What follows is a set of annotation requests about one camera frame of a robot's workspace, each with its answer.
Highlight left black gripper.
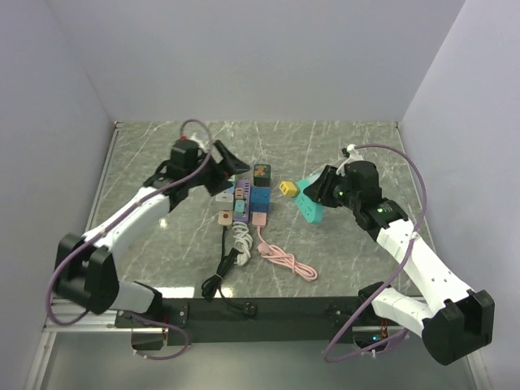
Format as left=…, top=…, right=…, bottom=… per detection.
left=186, top=141, right=250, bottom=197

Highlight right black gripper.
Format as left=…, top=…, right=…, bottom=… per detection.
left=302, top=165, right=361, bottom=211

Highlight teal power strip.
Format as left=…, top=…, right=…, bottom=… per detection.
left=293, top=173, right=324, bottom=224

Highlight small yellow plug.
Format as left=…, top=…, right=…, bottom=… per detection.
left=279, top=180, right=299, bottom=197

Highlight dark green cube plug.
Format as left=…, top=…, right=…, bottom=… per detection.
left=253, top=163, right=271, bottom=188

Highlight blue cube adapter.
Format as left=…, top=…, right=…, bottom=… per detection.
left=249, top=186, right=271, bottom=214

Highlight pink power strip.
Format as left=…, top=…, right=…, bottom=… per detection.
left=251, top=211, right=267, bottom=228

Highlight pink cable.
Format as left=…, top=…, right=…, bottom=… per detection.
left=254, top=226, right=319, bottom=282

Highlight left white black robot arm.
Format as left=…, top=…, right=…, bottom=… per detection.
left=50, top=139, right=250, bottom=327

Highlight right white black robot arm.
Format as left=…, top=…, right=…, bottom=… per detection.
left=303, top=161, right=495, bottom=366

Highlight white plug adapter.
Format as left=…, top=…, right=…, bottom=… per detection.
left=215, top=192, right=234, bottom=203

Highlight purple power strip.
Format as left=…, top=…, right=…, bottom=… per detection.
left=233, top=180, right=252, bottom=224

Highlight beige power strip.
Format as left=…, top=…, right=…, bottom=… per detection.
left=216, top=180, right=235, bottom=227

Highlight black base bar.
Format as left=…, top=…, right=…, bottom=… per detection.
left=114, top=295, right=407, bottom=346

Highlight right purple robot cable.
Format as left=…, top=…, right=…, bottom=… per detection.
left=323, top=144, right=427, bottom=364

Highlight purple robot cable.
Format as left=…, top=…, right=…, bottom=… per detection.
left=323, top=144, right=427, bottom=364
left=44, top=119, right=215, bottom=362

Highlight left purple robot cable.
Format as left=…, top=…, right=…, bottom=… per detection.
left=44, top=119, right=215, bottom=362

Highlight black power cable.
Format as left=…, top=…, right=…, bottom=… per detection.
left=201, top=227, right=258, bottom=318

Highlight aluminium rail frame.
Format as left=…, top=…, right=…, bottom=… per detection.
left=44, top=121, right=124, bottom=328

